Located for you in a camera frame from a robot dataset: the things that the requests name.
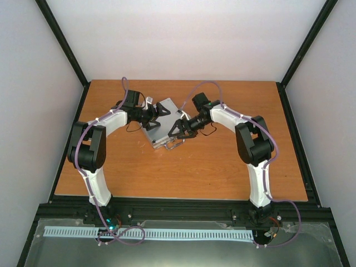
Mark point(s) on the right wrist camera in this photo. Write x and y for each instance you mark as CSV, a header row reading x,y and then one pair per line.
x,y
200,100

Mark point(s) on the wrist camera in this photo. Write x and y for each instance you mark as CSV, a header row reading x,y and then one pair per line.
x,y
200,100
147,103

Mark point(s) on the aluminium poker case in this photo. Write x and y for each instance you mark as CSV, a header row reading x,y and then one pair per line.
x,y
158,137

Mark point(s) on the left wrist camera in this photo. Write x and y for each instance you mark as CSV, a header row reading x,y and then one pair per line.
x,y
147,103

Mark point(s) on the black aluminium frame rail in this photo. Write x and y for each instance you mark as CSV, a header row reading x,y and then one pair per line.
x,y
137,210

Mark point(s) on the light blue cable duct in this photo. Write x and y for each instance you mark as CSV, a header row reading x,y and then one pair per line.
x,y
150,234

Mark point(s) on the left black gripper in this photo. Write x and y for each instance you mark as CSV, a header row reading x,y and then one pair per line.
x,y
153,118

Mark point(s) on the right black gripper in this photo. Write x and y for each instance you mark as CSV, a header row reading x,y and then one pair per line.
x,y
180,123

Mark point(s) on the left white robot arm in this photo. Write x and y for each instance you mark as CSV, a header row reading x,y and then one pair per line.
x,y
87,148

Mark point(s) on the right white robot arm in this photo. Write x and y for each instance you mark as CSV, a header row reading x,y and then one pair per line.
x,y
254,144

